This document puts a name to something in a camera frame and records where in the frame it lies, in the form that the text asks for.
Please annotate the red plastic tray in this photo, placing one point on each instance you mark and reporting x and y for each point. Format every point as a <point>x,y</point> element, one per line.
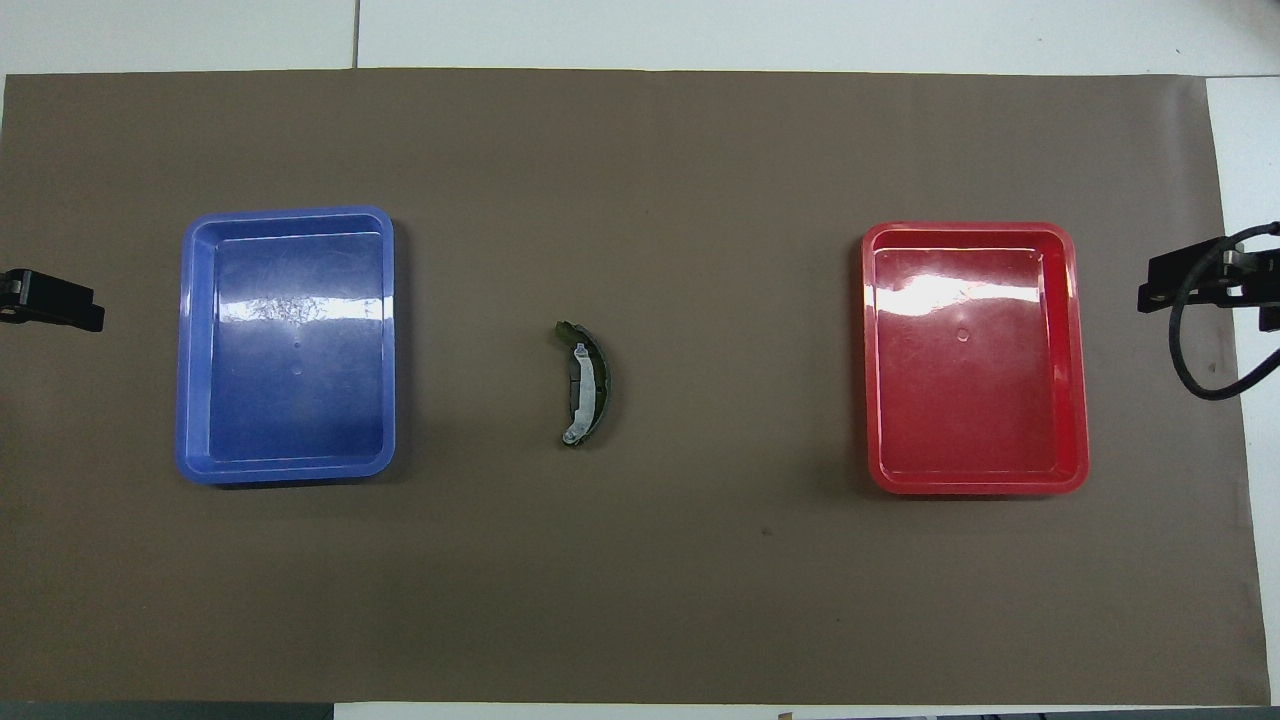
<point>975,400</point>

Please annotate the curved silver brake shoe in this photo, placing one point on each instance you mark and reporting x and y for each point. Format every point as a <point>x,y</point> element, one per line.
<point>591,385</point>

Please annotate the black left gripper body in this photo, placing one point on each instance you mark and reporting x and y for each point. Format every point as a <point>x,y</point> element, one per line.
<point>10,295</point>

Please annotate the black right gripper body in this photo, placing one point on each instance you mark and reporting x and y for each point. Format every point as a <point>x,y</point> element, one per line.
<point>1260,275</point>

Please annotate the brown table mat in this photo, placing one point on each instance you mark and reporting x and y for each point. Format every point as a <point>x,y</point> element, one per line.
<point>640,600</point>

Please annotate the blue plastic tray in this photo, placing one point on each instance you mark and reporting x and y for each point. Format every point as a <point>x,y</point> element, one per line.
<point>300,440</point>

